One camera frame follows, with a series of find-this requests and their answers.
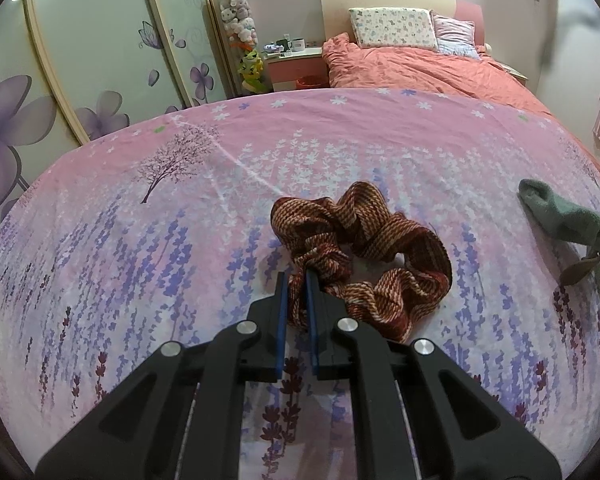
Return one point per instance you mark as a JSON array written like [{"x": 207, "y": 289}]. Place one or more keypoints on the small red bin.
[{"x": 309, "y": 82}]

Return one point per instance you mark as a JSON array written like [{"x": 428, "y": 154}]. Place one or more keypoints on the lavender printed tablecloth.
[{"x": 130, "y": 260}]

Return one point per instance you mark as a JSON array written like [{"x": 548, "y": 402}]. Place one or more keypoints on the pink white nightstand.
[{"x": 290, "y": 67}]

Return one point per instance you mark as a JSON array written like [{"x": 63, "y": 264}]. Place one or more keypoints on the column of plush toys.
[{"x": 237, "y": 25}]

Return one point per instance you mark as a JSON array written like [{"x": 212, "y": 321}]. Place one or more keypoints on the orange-pink duvet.
[{"x": 430, "y": 70}]

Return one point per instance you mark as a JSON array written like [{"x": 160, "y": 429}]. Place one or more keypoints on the green sock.
[{"x": 565, "y": 220}]

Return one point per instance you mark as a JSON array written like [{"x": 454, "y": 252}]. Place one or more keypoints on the brown leaf shaped scrap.
[{"x": 577, "y": 271}]

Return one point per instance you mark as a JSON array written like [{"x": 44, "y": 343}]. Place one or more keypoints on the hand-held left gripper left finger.
[{"x": 280, "y": 330}]

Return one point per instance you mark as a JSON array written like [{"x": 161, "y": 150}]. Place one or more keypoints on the beige bedside table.
[{"x": 514, "y": 76}]

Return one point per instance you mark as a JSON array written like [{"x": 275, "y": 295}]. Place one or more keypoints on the white floral pillow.
[{"x": 392, "y": 27}]

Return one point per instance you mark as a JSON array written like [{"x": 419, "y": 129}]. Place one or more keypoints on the brown striped scrunchie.
[{"x": 380, "y": 240}]

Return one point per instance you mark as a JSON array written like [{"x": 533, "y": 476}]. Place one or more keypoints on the flower printed wardrobe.
[{"x": 80, "y": 35}]

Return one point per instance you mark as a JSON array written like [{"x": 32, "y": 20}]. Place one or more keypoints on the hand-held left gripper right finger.
[{"x": 311, "y": 330}]

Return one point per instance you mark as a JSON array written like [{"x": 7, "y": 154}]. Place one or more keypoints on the dark mug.
[{"x": 282, "y": 45}]

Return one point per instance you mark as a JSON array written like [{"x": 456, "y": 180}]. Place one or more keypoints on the white mug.
[{"x": 299, "y": 44}]

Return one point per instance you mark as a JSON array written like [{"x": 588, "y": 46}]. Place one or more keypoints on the pink ruffled pillow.
[{"x": 455, "y": 35}]

